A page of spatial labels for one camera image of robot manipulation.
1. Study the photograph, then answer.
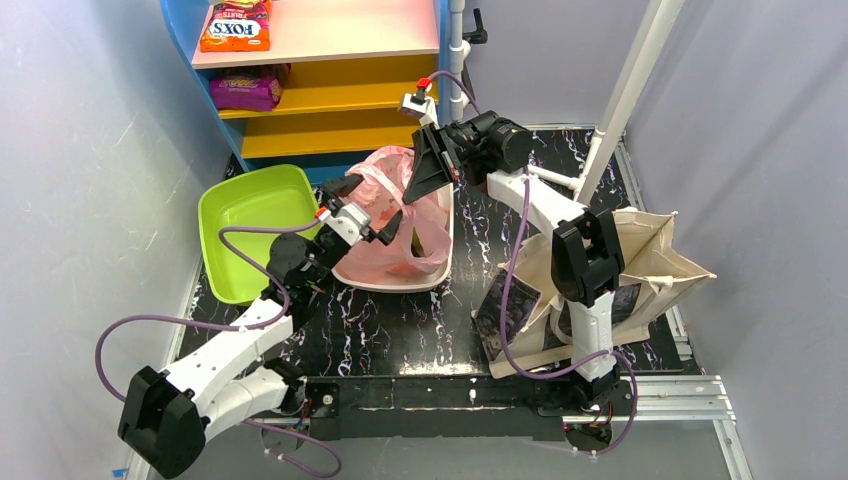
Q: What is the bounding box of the pink plastic grocery bag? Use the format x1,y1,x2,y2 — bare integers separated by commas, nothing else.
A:
334,145,452,283

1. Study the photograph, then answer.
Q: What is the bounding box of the beige canvas tote bag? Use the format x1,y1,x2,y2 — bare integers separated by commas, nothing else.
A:
472,207,715,378

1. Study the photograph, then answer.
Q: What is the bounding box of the orange Fox's candy bag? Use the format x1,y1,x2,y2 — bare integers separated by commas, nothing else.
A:
199,0,273,53

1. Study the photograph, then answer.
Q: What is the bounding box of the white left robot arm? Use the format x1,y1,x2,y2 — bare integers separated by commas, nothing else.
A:
102,174,403,479

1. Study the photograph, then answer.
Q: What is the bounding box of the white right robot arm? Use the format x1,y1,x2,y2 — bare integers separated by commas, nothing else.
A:
403,111,625,404

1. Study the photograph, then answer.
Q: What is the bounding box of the purple snack bag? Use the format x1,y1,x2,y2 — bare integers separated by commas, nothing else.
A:
208,64,291,112

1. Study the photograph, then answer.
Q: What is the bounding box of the white rectangular tray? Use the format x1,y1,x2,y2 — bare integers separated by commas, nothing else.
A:
333,155,454,293

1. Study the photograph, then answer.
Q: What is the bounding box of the green plastic tray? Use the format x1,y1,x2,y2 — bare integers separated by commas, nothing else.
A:
197,164,318,305

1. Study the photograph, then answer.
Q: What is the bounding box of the white pvc pipe stand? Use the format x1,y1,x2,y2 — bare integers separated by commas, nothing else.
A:
446,0,479,121

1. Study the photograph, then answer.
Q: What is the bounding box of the colourful wooden shelf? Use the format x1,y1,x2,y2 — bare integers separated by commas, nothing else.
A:
160,1,449,181

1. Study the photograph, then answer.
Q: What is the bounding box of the white camera pole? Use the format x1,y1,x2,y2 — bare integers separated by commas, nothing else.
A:
574,0,684,205

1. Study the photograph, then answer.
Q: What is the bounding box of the aluminium base frame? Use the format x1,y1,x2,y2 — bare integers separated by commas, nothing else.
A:
125,122,754,480

